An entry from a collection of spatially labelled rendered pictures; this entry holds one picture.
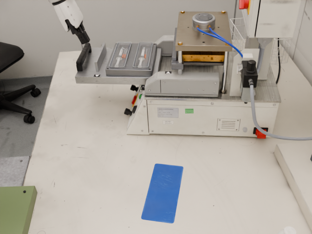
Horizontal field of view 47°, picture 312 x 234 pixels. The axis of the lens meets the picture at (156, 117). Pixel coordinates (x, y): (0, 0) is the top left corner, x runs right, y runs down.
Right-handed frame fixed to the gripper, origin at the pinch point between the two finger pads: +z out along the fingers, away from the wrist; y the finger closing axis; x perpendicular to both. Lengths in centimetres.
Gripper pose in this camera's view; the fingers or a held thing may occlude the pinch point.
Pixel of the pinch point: (83, 37)
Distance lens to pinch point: 135.5
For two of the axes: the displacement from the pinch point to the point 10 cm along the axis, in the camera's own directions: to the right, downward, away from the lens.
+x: 9.2, -2.5, -2.9
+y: -0.7, 6.3, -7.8
